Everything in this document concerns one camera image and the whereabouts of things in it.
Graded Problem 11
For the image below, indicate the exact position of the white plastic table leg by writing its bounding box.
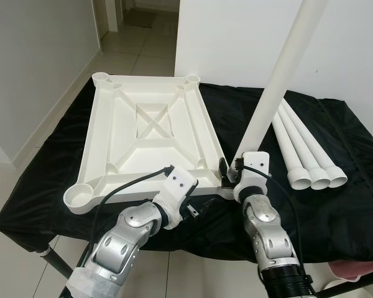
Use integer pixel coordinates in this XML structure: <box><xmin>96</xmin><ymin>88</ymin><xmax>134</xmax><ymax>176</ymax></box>
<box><xmin>232</xmin><ymin>0</ymin><xmax>329</xmax><ymax>163</ymax></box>
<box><xmin>272</xmin><ymin>109</ymin><xmax>313</xmax><ymax>191</ymax></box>
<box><xmin>285</xmin><ymin>101</ymin><xmax>349</xmax><ymax>187</ymax></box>
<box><xmin>278</xmin><ymin>102</ymin><xmax>332</xmax><ymax>191</ymax></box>

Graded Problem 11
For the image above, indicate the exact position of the white plastic table top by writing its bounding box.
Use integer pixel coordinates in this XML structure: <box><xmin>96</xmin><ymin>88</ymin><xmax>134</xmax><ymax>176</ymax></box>
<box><xmin>63</xmin><ymin>73</ymin><xmax>237</xmax><ymax>216</ymax></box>

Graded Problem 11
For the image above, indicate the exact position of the black cloth table cover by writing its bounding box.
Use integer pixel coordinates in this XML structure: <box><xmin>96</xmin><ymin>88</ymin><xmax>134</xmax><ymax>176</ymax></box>
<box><xmin>0</xmin><ymin>78</ymin><xmax>373</xmax><ymax>261</ymax></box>

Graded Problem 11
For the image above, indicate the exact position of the pink cushion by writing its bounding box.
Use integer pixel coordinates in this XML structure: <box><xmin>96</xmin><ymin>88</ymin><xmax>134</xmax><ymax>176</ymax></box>
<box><xmin>329</xmin><ymin>260</ymin><xmax>373</xmax><ymax>286</ymax></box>

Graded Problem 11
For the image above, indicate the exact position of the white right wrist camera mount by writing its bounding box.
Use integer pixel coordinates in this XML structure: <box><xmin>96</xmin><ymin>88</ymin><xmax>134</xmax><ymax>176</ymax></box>
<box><xmin>234</xmin><ymin>151</ymin><xmax>272</xmax><ymax>202</ymax></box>

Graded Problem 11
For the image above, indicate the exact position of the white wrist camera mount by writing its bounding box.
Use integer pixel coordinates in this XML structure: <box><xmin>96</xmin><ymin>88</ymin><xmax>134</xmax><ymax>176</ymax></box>
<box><xmin>234</xmin><ymin>151</ymin><xmax>272</xmax><ymax>202</ymax></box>
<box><xmin>154</xmin><ymin>166</ymin><xmax>197</xmax><ymax>230</ymax></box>

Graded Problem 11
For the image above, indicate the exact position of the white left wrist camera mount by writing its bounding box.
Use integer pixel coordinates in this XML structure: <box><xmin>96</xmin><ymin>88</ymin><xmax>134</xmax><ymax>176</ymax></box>
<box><xmin>154</xmin><ymin>166</ymin><xmax>197</xmax><ymax>230</ymax></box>

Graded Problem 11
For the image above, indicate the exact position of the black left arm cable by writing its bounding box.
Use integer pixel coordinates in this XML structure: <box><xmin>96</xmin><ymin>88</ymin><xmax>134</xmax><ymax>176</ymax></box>
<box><xmin>80</xmin><ymin>165</ymin><xmax>175</xmax><ymax>280</ymax></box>

